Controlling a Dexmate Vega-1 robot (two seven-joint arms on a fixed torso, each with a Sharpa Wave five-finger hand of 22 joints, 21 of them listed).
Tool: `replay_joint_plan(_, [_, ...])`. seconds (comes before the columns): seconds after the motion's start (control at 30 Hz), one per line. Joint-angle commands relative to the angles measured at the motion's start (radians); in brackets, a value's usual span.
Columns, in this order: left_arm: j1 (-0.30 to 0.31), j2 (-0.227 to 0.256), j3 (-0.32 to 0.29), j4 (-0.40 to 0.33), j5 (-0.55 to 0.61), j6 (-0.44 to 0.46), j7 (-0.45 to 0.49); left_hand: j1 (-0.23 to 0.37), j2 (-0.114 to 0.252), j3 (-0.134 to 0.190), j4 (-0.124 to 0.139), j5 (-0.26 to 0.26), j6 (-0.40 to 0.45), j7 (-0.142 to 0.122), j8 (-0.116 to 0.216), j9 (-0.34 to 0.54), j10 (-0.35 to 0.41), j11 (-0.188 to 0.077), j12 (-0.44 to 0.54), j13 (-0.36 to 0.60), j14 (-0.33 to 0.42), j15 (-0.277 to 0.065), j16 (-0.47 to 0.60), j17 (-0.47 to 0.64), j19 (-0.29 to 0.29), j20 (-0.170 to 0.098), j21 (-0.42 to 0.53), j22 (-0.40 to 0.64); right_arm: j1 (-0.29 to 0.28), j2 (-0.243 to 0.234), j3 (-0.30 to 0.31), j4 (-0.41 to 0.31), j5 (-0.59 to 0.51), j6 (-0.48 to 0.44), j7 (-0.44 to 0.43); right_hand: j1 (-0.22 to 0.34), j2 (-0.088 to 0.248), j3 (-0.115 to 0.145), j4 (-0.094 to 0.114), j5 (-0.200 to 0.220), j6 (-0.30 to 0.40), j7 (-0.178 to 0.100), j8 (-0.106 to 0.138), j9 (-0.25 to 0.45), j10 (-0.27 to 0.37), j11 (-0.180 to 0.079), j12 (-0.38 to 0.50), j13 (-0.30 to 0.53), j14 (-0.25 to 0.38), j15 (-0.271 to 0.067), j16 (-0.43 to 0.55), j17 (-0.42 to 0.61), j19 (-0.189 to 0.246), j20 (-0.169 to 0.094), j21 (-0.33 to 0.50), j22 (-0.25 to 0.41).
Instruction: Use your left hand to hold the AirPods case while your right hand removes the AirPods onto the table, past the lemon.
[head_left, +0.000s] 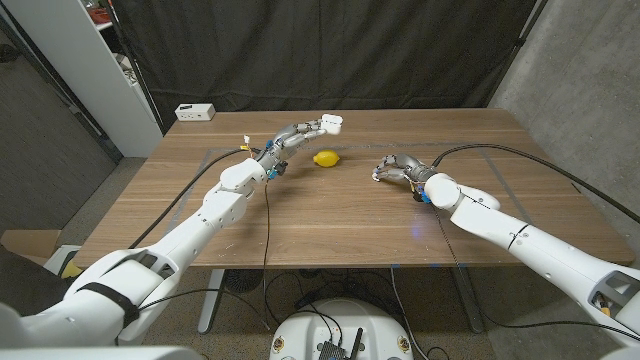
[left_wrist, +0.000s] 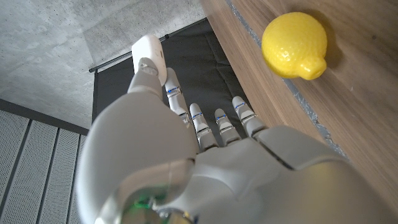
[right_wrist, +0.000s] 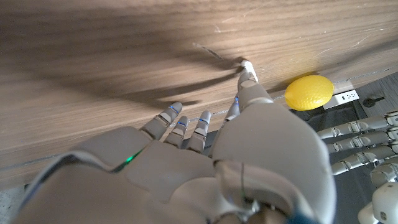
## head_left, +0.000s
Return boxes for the cluttered shelf items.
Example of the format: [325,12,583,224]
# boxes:
[115,52,141,86]

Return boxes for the black floor cable bundle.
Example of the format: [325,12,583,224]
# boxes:
[263,268,401,326]

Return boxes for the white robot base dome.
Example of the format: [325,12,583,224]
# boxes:
[268,298,415,360]

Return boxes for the brown cardboard box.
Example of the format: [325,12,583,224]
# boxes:
[0,229,62,269]

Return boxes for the red item on shelf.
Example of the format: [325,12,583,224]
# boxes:
[85,3,114,25]

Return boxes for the black curtain backdrop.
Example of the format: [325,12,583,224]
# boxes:
[107,0,549,134]

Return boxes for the white power strip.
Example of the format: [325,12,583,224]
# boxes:
[174,103,217,123]

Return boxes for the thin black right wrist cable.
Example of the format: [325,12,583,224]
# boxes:
[429,200,640,342]

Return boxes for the white object with yellow part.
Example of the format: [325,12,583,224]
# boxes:
[42,244,84,280]

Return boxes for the grey tape rectangle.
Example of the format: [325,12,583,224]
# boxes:
[164,142,559,264]

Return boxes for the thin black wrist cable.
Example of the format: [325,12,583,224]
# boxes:
[429,200,640,342]
[137,178,272,332]

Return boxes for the white table leg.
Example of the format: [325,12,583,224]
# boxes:
[197,268,227,335]

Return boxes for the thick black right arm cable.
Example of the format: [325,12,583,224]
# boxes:
[432,143,640,225]

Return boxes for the black round floor fan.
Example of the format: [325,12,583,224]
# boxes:
[223,268,265,294]

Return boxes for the grey floor cable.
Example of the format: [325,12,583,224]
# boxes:
[388,264,431,360]

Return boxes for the black floor object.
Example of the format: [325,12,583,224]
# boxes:
[0,243,76,317]

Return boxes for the yellow lemon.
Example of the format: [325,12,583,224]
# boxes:
[312,148,341,169]

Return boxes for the grey table leg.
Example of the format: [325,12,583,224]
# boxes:
[452,266,485,335]

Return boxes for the white shelf cabinet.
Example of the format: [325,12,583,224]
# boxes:
[2,0,165,159]

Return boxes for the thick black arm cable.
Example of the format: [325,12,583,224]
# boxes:
[128,147,261,250]
[432,143,640,225]

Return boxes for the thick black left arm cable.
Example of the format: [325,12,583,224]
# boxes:
[128,147,261,250]

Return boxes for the black electronics board with antenna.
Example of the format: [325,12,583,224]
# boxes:
[316,327,365,360]

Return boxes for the black wall rail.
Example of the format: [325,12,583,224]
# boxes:
[0,12,125,164]

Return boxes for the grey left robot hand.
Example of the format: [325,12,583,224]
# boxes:
[256,119,327,181]

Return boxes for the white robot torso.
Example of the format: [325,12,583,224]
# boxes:
[0,345,204,360]

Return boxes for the white AirPods case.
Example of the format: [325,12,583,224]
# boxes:
[320,113,345,136]

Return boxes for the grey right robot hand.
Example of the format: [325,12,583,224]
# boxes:
[371,153,439,204]

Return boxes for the thin black left wrist cable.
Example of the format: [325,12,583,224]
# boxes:
[137,178,272,332]

